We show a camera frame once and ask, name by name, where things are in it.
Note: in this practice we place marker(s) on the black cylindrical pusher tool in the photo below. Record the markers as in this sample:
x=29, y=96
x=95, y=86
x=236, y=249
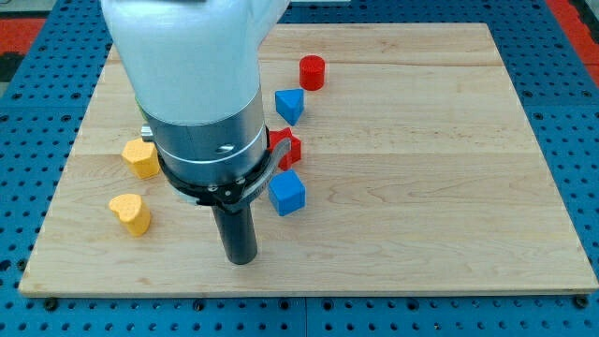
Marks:
x=237, y=234

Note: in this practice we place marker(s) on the yellow pentagon block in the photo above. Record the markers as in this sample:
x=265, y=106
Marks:
x=141, y=158

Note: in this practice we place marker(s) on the yellow heart block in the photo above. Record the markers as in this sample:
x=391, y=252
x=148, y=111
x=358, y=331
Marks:
x=132, y=212

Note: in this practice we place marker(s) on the red star block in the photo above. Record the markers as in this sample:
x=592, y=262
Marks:
x=294, y=155

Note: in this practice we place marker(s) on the wooden board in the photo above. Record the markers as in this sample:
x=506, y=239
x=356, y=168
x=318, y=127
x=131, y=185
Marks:
x=423, y=178

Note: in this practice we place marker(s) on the blue triangle block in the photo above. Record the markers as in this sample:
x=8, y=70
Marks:
x=289, y=104

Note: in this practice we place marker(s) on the blue cube block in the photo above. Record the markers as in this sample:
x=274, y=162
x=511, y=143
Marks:
x=287, y=192

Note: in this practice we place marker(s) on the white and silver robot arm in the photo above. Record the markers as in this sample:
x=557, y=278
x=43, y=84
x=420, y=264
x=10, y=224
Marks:
x=194, y=69

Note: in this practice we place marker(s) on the red cylinder block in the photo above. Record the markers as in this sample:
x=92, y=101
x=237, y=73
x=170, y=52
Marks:
x=312, y=70

